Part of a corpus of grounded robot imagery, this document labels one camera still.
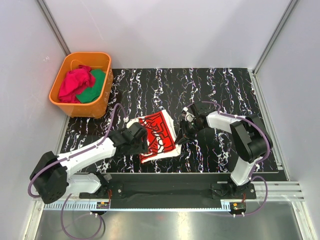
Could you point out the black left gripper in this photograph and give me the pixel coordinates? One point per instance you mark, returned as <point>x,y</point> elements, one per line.
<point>142,149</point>

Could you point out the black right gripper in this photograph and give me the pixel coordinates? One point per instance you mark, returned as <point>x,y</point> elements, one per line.
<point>186,137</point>

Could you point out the white Coca-Cola t-shirt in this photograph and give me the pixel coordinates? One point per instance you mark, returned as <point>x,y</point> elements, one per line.
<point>161,137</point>

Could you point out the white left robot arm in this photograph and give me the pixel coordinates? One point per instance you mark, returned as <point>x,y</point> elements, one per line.
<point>57,175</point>

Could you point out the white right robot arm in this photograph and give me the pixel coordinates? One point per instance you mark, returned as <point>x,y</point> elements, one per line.
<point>252,142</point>

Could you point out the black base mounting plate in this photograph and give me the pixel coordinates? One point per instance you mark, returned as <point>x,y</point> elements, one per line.
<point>211,185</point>

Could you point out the green t-shirt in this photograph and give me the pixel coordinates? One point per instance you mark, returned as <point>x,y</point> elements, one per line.
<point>90,94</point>

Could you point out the black marbled table mat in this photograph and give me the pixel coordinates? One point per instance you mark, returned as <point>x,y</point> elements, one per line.
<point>139,92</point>

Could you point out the left electronics board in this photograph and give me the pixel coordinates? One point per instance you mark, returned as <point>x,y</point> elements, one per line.
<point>103,205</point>

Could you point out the electronics board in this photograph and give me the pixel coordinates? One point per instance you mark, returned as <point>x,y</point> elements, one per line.
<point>238,208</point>
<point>103,205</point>

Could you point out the orange plastic basket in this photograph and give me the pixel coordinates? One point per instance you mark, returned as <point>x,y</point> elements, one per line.
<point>95,60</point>

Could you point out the red t-shirt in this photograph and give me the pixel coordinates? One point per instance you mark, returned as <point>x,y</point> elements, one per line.
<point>74,83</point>

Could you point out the right electronics board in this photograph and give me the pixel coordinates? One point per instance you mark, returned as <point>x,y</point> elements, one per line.
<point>238,208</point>

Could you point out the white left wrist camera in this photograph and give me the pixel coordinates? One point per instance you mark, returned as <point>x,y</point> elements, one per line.
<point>131,122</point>

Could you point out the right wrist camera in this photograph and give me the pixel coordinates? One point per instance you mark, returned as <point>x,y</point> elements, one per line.
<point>188,117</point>

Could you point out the white slotted cable duct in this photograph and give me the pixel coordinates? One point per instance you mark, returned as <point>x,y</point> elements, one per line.
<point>117,206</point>

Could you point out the aluminium frame rail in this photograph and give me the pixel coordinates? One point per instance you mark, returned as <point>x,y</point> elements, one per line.
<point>93,189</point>

